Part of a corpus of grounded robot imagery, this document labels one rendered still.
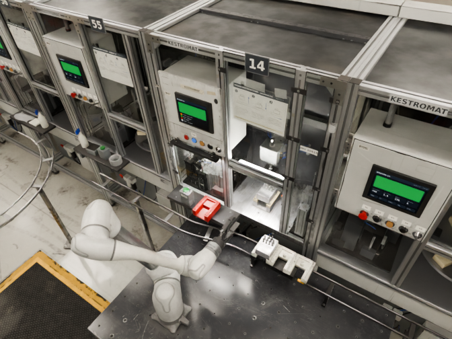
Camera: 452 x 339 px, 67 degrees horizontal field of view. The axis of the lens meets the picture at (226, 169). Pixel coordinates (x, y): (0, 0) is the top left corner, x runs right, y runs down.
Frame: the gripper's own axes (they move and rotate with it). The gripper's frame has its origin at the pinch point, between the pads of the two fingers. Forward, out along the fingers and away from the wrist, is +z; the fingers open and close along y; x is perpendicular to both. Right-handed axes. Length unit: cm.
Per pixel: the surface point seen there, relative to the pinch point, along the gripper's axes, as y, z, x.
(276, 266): -28.9, 2.4, -27.7
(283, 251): -25.7, 12.1, -27.2
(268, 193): -9.6, 37.5, -2.0
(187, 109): 53, 18, 42
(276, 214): -21.3, 33.5, -11.3
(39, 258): -111, -60, 181
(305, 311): -44, -6, -53
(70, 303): -111, -72, 119
